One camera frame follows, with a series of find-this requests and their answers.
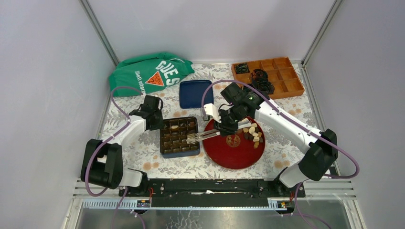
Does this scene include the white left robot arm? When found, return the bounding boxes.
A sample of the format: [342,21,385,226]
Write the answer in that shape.
[81,95,164,196]

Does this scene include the green printed bag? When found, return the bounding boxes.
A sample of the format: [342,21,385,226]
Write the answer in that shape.
[108,52,195,97]

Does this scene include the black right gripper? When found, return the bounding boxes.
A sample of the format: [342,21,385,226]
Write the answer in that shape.
[212,104,243,137]

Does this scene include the blue box lid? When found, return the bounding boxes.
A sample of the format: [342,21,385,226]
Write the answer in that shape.
[179,80,212,109]

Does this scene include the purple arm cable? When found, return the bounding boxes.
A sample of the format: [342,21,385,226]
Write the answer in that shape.
[84,86,146,229]
[200,79,361,229]

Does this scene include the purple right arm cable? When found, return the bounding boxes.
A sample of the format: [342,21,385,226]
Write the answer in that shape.
[200,79,361,229]

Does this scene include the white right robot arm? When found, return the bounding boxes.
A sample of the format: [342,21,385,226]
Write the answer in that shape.
[203,81,338,197]

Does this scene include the red round plate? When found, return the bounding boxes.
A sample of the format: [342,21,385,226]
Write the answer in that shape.
[202,118,266,169]

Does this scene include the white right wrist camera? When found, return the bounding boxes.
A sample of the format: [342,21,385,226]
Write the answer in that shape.
[202,103,221,123]

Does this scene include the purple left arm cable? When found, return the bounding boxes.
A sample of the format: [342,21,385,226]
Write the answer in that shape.
[84,86,146,229]

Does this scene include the floral tablecloth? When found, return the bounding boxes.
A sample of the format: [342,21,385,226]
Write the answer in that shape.
[101,63,319,179]

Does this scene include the blue chocolate box with tray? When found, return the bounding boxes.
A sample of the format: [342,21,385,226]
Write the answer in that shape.
[160,116,201,159]

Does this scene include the silver metal tongs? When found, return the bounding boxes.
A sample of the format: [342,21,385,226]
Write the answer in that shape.
[186,119,252,145]

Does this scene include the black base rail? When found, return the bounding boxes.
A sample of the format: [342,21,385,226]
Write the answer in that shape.
[118,178,306,208]

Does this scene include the orange wooden divider tray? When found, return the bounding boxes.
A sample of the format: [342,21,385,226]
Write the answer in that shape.
[231,57,305,99]

